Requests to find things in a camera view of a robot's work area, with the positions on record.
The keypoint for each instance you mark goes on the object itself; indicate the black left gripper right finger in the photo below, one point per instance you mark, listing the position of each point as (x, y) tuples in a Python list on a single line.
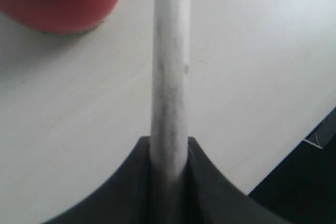
[(212, 198)]

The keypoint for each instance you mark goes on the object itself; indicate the white drumstick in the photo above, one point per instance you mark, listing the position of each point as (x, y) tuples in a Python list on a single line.
[(170, 66)]

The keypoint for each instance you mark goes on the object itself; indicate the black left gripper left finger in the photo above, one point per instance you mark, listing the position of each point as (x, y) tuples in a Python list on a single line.
[(122, 198)]

